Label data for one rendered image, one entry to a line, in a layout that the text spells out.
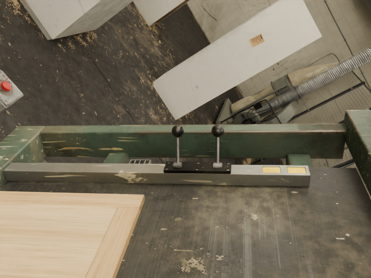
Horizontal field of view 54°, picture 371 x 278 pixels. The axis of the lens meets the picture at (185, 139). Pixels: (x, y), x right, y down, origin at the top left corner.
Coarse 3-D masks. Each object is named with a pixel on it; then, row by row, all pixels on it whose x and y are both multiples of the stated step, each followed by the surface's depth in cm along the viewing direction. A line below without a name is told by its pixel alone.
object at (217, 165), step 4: (212, 128) 107; (216, 128) 106; (220, 128) 106; (212, 132) 107; (216, 132) 106; (220, 132) 106; (216, 136) 106; (220, 136) 107; (216, 140) 107; (216, 144) 107; (216, 148) 107; (216, 152) 107; (216, 156) 107; (216, 160) 107; (216, 164) 106; (220, 164) 106
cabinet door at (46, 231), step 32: (0, 192) 110; (32, 192) 109; (0, 224) 97; (32, 224) 96; (64, 224) 95; (96, 224) 94; (128, 224) 93; (0, 256) 87; (32, 256) 86; (64, 256) 85; (96, 256) 84
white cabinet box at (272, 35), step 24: (288, 0) 401; (264, 24) 416; (288, 24) 410; (312, 24) 405; (216, 48) 438; (240, 48) 432; (264, 48) 426; (288, 48) 420; (168, 72) 463; (192, 72) 456; (216, 72) 449; (240, 72) 443; (168, 96) 476; (192, 96) 468; (216, 96) 461
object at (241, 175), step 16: (16, 176) 117; (32, 176) 116; (48, 176) 115; (64, 176) 114; (80, 176) 114; (96, 176) 113; (112, 176) 112; (128, 176) 111; (144, 176) 110; (160, 176) 109; (176, 176) 108; (192, 176) 107; (208, 176) 107; (224, 176) 106; (240, 176) 105; (256, 176) 104; (272, 176) 103; (288, 176) 103; (304, 176) 102
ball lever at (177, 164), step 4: (172, 128) 109; (176, 128) 108; (180, 128) 108; (172, 132) 108; (176, 132) 108; (180, 132) 108; (176, 136) 108; (180, 136) 109; (176, 140) 109; (176, 144) 109; (176, 148) 109; (176, 152) 109; (176, 156) 109; (176, 160) 109; (176, 164) 108; (180, 164) 108
